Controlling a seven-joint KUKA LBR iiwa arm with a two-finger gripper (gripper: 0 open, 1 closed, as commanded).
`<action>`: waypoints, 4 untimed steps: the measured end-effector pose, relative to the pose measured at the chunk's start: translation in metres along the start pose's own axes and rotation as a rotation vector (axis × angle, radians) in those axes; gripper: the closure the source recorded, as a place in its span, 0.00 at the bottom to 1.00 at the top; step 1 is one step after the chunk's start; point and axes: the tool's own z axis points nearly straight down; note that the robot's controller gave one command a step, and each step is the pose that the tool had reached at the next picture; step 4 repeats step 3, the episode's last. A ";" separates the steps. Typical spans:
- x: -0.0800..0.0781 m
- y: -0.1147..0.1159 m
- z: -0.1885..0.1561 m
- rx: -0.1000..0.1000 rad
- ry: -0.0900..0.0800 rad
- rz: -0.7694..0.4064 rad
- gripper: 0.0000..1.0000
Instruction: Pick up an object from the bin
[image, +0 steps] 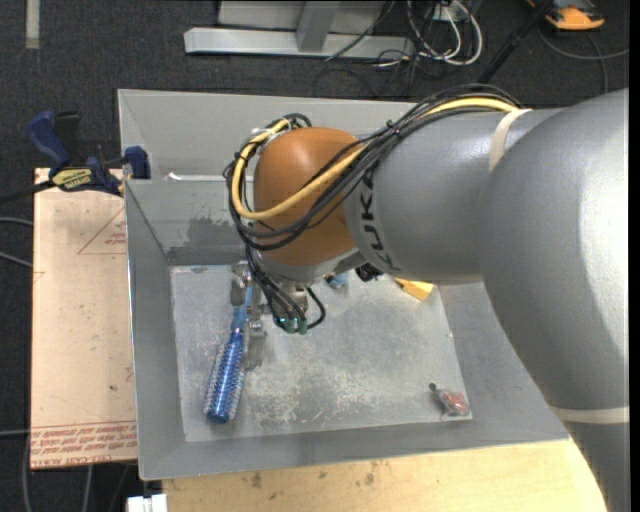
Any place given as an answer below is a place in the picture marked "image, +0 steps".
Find small red clear object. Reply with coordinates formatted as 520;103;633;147
428;382;472;420

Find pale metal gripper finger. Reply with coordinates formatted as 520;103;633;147
246;319;270;372
230;261;253;308

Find blue round hairbrush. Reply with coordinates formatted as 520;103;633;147
201;285;251;425

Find brown cardboard board, red print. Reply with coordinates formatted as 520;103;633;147
29;167;139;472

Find yellow block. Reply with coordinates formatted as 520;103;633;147
393;277;435;302

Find grey metal bin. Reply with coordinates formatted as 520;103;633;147
117;88;572;482

